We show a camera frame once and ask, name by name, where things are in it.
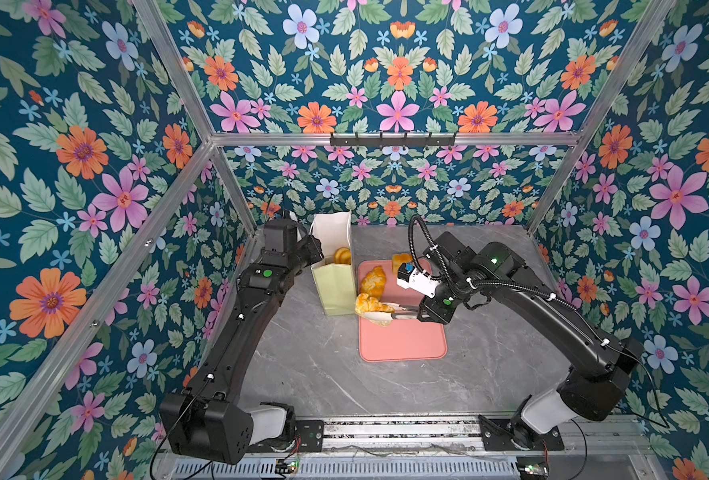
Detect small round yellow bun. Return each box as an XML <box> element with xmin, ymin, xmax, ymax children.
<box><xmin>334</xmin><ymin>247</ymin><xmax>352</xmax><ymax>265</ymax></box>

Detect steel tongs with white tips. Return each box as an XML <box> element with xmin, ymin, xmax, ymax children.
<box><xmin>363</xmin><ymin>305</ymin><xmax>419</xmax><ymax>322</ymax></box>

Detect white and green paper bag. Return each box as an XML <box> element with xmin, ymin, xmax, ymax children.
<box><xmin>310</xmin><ymin>212</ymin><xmax>357</xmax><ymax>317</ymax></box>

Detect yellow toast loaf bread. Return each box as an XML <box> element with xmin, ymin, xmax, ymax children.
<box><xmin>392</xmin><ymin>253</ymin><xmax>414</xmax><ymax>276</ymax></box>

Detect long braided bread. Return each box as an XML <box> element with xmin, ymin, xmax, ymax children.
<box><xmin>360</xmin><ymin>265</ymin><xmax>388</xmax><ymax>300</ymax></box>

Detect glazed pastry bread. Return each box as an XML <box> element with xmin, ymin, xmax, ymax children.
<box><xmin>354</xmin><ymin>294</ymin><xmax>395</xmax><ymax>326</ymax></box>

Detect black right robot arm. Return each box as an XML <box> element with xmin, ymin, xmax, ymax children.
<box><xmin>419</xmin><ymin>233</ymin><xmax>643</xmax><ymax>437</ymax></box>

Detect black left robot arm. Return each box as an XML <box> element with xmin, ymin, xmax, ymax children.
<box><xmin>160</xmin><ymin>216</ymin><xmax>324</xmax><ymax>465</ymax></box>

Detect pink silicone tray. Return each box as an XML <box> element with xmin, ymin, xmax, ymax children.
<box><xmin>358</xmin><ymin>259</ymin><xmax>448</xmax><ymax>362</ymax></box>

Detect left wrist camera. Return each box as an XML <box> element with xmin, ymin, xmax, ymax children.
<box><xmin>264</xmin><ymin>218</ymin><xmax>298</xmax><ymax>254</ymax></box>

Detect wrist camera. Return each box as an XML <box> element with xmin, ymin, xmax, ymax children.
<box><xmin>264</xmin><ymin>218</ymin><xmax>298</xmax><ymax>254</ymax></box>
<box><xmin>397</xmin><ymin>263</ymin><xmax>441</xmax><ymax>298</ymax></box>

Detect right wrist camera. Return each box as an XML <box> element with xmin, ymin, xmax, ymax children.
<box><xmin>397</xmin><ymin>263</ymin><xmax>441</xmax><ymax>298</ymax></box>

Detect aluminium frame post left rear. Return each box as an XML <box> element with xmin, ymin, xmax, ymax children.
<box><xmin>134</xmin><ymin>0</ymin><xmax>256</xmax><ymax>238</ymax></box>

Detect aluminium frame post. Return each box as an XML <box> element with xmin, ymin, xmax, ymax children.
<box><xmin>527</xmin><ymin>0</ymin><xmax>677</xmax><ymax>238</ymax></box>
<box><xmin>134</xmin><ymin>0</ymin><xmax>256</xmax><ymax>238</ymax></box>

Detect black hook rail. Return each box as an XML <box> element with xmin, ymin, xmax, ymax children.
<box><xmin>328</xmin><ymin>132</ymin><xmax>457</xmax><ymax>149</ymax></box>

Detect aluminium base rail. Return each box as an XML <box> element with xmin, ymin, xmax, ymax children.
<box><xmin>152</xmin><ymin>413</ymin><xmax>666</xmax><ymax>479</ymax></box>

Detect aluminium frame post right rear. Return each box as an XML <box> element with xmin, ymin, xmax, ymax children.
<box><xmin>527</xmin><ymin>0</ymin><xmax>677</xmax><ymax>238</ymax></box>

